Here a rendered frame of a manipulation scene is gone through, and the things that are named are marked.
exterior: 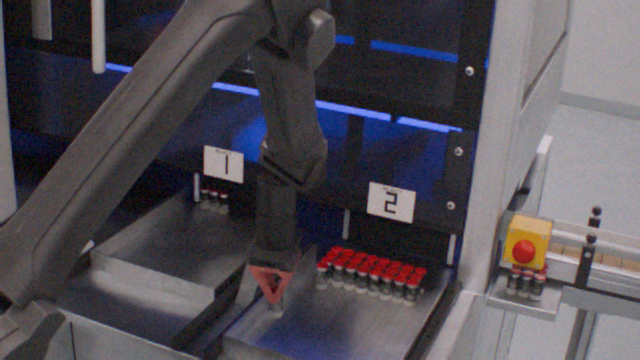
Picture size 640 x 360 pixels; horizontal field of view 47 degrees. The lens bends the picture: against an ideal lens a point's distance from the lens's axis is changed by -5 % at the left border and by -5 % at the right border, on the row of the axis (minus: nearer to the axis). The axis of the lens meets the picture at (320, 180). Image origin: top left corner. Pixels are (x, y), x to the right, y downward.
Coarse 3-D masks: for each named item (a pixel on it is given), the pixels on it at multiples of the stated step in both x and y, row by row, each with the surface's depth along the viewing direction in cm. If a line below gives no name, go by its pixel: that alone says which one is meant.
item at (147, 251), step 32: (160, 224) 155; (192, 224) 156; (224, 224) 157; (96, 256) 137; (128, 256) 142; (160, 256) 143; (192, 256) 144; (224, 256) 145; (160, 288) 133; (192, 288) 130; (224, 288) 132
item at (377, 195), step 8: (376, 184) 139; (376, 192) 139; (384, 192) 139; (392, 192) 138; (400, 192) 138; (408, 192) 137; (368, 200) 141; (376, 200) 140; (384, 200) 139; (392, 200) 139; (400, 200) 138; (408, 200) 137; (368, 208) 141; (376, 208) 141; (392, 208) 139; (400, 208) 139; (408, 208) 138; (392, 216) 140; (400, 216) 139; (408, 216) 139
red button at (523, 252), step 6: (522, 240) 130; (516, 246) 129; (522, 246) 128; (528, 246) 128; (534, 246) 129; (516, 252) 129; (522, 252) 128; (528, 252) 128; (534, 252) 128; (516, 258) 129; (522, 258) 129; (528, 258) 128
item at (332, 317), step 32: (288, 288) 136; (256, 320) 126; (288, 320) 127; (320, 320) 128; (352, 320) 128; (384, 320) 129; (416, 320) 129; (224, 352) 117; (256, 352) 114; (288, 352) 119; (320, 352) 119; (352, 352) 120; (384, 352) 120
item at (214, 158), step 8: (208, 152) 151; (216, 152) 150; (224, 152) 149; (232, 152) 149; (208, 160) 151; (216, 160) 151; (224, 160) 150; (232, 160) 149; (240, 160) 149; (208, 168) 152; (216, 168) 151; (224, 168) 151; (232, 168) 150; (240, 168) 149; (216, 176) 152; (224, 176) 151; (232, 176) 150; (240, 176) 150
